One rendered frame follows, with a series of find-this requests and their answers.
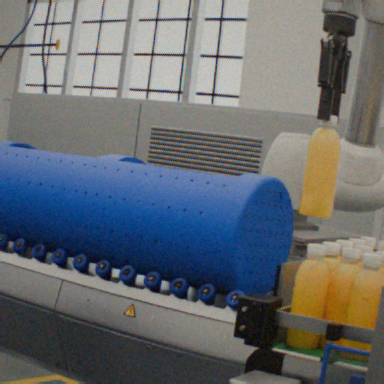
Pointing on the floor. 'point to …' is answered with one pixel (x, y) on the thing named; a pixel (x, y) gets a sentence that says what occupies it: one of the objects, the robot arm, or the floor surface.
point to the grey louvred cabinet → (168, 136)
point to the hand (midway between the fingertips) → (329, 106)
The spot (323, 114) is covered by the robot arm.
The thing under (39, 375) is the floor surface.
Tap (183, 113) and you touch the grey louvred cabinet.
